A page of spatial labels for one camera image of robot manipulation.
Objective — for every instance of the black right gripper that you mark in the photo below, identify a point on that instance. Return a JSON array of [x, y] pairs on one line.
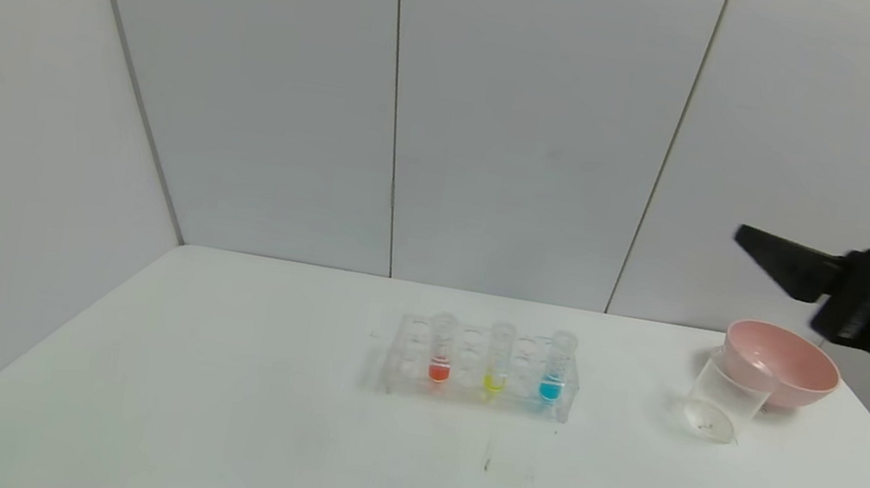
[[863, 300]]

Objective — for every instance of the test tube with yellow liquid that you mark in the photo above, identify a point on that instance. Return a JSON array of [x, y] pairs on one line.
[[494, 382]]

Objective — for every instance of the test tube with red liquid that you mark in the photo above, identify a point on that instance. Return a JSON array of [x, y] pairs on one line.
[[438, 371]]

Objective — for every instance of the clear plastic beaker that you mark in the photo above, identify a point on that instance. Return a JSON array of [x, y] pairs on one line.
[[720, 403]]

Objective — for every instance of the test tube with blue liquid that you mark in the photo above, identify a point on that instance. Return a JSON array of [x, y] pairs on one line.
[[550, 390]]

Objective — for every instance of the clear plastic test tube rack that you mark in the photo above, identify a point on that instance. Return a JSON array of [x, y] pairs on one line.
[[464, 388]]

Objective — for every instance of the pink plastic bowl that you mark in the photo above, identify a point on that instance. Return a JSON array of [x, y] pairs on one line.
[[803, 372]]

